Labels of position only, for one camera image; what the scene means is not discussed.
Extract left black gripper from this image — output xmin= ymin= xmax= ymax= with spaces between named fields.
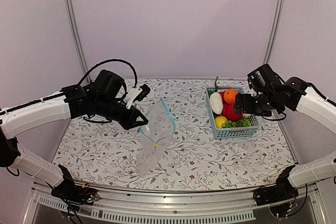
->
xmin=94 ymin=95 xmax=149 ymax=130

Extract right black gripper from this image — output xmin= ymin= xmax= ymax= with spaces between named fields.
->
xmin=233 ymin=91 xmax=277 ymax=117

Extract red toy tomato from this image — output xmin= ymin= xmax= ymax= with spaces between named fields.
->
xmin=221 ymin=103 xmax=243 ymax=122

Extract green toy grapes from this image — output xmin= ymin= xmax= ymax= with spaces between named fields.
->
xmin=222 ymin=117 xmax=251 ymax=128

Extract white toy radish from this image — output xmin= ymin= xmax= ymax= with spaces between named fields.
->
xmin=209 ymin=76 xmax=224 ymax=115

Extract clear zip top bag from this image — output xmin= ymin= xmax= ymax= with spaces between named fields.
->
xmin=137 ymin=99 xmax=176 ymax=177

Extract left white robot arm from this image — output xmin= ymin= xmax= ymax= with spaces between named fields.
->
xmin=1 ymin=70 xmax=150 ymax=200

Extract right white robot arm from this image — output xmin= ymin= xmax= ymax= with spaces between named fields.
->
xmin=234 ymin=63 xmax=335 ymax=201

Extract orange toy fruit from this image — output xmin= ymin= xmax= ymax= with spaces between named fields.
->
xmin=223 ymin=89 xmax=239 ymax=104

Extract yellow toy lemon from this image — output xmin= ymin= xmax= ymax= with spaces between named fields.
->
xmin=215 ymin=116 xmax=228 ymax=129

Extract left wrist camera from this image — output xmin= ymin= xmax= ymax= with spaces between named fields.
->
xmin=123 ymin=84 xmax=151 ymax=109

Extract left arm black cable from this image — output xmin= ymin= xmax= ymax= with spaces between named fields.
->
xmin=78 ymin=59 xmax=139 ymax=90

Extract front aluminium rail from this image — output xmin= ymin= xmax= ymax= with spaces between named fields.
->
xmin=23 ymin=181 xmax=328 ymax=223

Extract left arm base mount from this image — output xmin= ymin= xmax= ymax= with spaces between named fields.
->
xmin=49 ymin=165 xmax=100 ymax=223

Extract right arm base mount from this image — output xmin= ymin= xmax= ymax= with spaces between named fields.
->
xmin=253 ymin=165 xmax=308 ymax=219

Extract right aluminium frame post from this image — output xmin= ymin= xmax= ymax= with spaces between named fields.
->
xmin=263 ymin=0 xmax=285 ymax=63

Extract aluminium frame post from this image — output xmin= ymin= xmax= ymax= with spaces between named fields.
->
xmin=263 ymin=0 xmax=285 ymax=63
xmin=64 ymin=0 xmax=89 ymax=74

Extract left aluminium frame post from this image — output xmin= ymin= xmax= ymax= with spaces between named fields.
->
xmin=64 ymin=0 xmax=89 ymax=74

